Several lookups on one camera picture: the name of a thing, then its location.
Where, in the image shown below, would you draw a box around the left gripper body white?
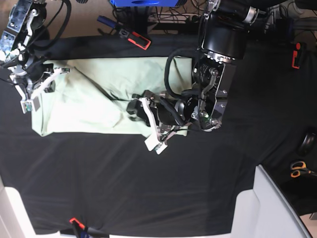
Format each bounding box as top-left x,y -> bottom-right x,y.
132,90 -> 178,155

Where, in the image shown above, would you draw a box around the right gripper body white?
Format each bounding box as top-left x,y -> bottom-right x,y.
9,63 -> 70,114

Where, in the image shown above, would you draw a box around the light green T-shirt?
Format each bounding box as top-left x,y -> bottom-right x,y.
31,56 -> 194,138

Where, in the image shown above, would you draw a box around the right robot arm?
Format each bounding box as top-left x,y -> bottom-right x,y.
0,0 -> 72,114

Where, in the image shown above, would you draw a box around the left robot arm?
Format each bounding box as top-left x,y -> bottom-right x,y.
127,0 -> 268,154

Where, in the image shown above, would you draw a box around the black table cloth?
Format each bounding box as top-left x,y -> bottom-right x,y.
0,35 -> 317,237

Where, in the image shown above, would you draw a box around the red black clamp tool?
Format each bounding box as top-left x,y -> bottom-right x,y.
119,29 -> 151,50

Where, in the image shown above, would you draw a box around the blue base box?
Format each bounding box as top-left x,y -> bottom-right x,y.
110,0 -> 181,7

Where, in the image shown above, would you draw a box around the red clamp bottom edge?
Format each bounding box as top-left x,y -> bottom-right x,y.
69,217 -> 85,230

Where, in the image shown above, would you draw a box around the white bin left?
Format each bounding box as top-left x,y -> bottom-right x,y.
0,182 -> 61,238

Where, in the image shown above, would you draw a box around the grey white bin right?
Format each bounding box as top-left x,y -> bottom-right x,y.
230,165 -> 312,238

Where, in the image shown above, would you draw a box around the black round tape roll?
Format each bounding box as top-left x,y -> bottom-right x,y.
298,132 -> 317,156

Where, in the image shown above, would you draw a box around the blue handled tool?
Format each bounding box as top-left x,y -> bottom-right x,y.
97,15 -> 117,29

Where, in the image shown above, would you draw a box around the orange handled scissors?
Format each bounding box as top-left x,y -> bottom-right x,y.
290,161 -> 317,178

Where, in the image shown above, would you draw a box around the red black bracket right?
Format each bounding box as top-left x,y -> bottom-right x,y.
292,42 -> 302,69

